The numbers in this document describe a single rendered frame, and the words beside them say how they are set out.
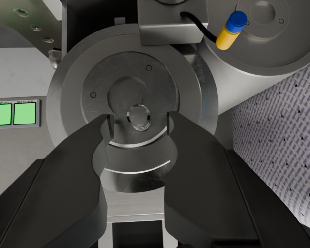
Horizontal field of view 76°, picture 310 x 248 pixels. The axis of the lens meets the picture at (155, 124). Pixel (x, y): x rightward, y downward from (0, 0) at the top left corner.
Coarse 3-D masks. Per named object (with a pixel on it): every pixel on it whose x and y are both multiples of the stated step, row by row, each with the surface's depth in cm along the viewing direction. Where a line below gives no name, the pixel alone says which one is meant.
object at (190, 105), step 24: (96, 48) 16; (120, 48) 16; (144, 48) 16; (168, 48) 16; (72, 72) 16; (192, 72) 16; (72, 96) 16; (192, 96) 16; (72, 120) 16; (192, 120) 16; (168, 144) 15; (120, 168) 15; (144, 168) 15
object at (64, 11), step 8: (64, 0) 19; (64, 8) 19; (64, 16) 18; (72, 16) 20; (64, 24) 18; (72, 24) 20; (80, 24) 22; (88, 24) 25; (96, 24) 29; (104, 24) 34; (112, 24) 41; (64, 32) 18; (72, 32) 20; (80, 32) 22; (88, 32) 25; (64, 40) 18; (72, 40) 20; (80, 40) 22; (64, 48) 18; (64, 56) 18
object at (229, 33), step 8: (184, 16) 14; (192, 16) 13; (232, 16) 9; (240, 16) 9; (200, 24) 12; (224, 24) 10; (232, 24) 9; (240, 24) 9; (208, 32) 12; (224, 32) 10; (232, 32) 10; (216, 40) 11; (224, 40) 11; (232, 40) 10; (224, 48) 11
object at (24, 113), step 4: (16, 104) 49; (20, 104) 49; (24, 104) 49; (28, 104) 49; (32, 104) 49; (16, 108) 49; (20, 108) 49; (24, 108) 49; (28, 108) 49; (32, 108) 49; (16, 112) 49; (20, 112) 49; (24, 112) 49; (28, 112) 49; (32, 112) 49; (16, 116) 49; (20, 116) 49; (24, 116) 49; (28, 116) 49; (32, 116) 49; (16, 120) 49; (20, 120) 49; (24, 120) 49; (28, 120) 49; (32, 120) 49
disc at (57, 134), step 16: (96, 32) 18; (112, 32) 18; (128, 32) 18; (80, 48) 18; (176, 48) 18; (192, 48) 18; (64, 64) 17; (192, 64) 17; (208, 80) 17; (48, 96) 17; (208, 96) 17; (48, 112) 17; (208, 112) 17; (48, 128) 17; (208, 128) 17; (112, 176) 16; (128, 176) 16; (144, 176) 16; (160, 176) 16; (128, 192) 16
